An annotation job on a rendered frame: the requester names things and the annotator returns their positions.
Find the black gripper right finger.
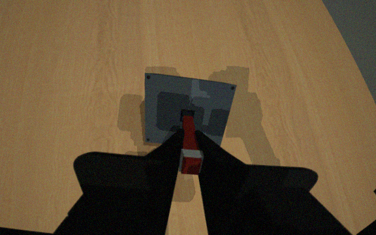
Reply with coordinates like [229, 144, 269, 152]
[195, 130, 318, 235]

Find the grey square panel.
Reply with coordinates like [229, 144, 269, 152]
[144, 73, 236, 147]

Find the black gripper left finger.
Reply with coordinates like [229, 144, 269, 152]
[73, 129, 185, 235]

